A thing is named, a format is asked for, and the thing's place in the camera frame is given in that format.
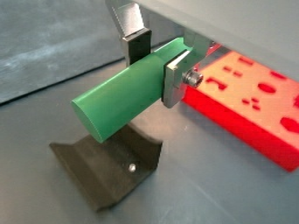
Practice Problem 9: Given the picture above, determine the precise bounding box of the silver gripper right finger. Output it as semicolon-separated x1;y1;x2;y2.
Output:
163;29;212;109

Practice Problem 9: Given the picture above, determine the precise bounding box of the black curved cradle stand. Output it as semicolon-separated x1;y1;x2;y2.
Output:
50;123;163;211

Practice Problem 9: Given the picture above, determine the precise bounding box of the red shape sorter block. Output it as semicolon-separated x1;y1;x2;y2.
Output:
184;51;299;172

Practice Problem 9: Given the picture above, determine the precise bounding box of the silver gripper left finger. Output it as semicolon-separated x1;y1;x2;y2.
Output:
106;0;153;67

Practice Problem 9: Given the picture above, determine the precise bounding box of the green cylinder peg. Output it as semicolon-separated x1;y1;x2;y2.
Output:
71;38;190;143

